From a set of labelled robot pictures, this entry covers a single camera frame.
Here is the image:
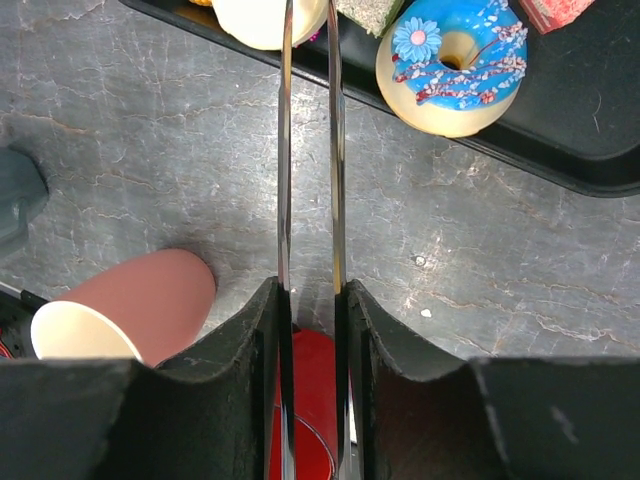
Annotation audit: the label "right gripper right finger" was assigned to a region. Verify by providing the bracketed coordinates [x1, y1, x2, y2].
[348, 281, 639, 479]

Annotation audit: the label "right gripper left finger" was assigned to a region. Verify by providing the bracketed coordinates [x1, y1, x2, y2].
[1, 278, 278, 479]

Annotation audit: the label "metal tongs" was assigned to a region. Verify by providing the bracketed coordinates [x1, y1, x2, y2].
[277, 1, 353, 479]

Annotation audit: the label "blue iced donut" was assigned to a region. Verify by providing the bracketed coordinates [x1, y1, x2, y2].
[375, 1, 528, 138]

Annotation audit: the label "white pink sprinkle donut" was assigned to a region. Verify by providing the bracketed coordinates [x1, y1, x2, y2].
[212, 0, 328, 51]

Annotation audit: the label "red mug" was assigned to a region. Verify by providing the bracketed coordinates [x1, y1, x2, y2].
[293, 326, 360, 479]

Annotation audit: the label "pink mug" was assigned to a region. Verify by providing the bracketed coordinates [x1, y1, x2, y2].
[30, 249, 216, 367]

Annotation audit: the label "grey blue mug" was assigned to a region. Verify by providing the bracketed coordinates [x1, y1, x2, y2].
[1, 147, 49, 257]

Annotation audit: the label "black baking tray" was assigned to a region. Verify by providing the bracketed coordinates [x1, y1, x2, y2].
[120, 1, 639, 198]

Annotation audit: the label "green white cake slice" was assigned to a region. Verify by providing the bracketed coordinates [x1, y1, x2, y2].
[336, 0, 405, 37]

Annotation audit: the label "pink striped cake slice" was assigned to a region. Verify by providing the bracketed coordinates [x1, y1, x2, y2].
[519, 0, 593, 34]

